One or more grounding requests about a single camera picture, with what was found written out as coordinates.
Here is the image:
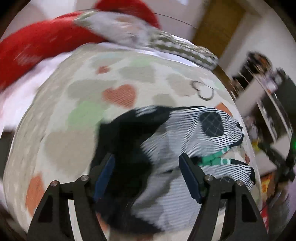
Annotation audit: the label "white shelf unit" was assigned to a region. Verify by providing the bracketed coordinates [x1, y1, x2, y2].
[235, 69, 293, 175]

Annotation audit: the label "olive sheep pattern bolster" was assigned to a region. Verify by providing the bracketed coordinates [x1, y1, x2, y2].
[147, 31, 219, 70]

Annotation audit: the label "red rear pillow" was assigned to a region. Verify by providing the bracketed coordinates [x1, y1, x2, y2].
[94, 0, 161, 29]

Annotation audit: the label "red long pillow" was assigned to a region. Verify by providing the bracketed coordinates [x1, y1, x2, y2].
[1, 11, 105, 91]

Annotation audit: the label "navy striped pants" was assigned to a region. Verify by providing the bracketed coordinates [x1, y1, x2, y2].
[91, 105, 256, 234]

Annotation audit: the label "black television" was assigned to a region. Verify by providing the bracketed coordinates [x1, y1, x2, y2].
[274, 69, 295, 136]

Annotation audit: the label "heart pattern quilt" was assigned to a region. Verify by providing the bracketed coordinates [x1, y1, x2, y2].
[2, 43, 263, 241]

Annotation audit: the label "cluttered shoe rack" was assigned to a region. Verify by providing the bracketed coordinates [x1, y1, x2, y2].
[230, 51, 273, 97]

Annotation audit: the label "wooden door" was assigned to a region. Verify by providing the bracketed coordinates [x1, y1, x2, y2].
[193, 0, 246, 46]

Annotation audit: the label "grey floral pillow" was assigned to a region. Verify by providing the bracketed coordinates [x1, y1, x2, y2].
[74, 10, 157, 49]

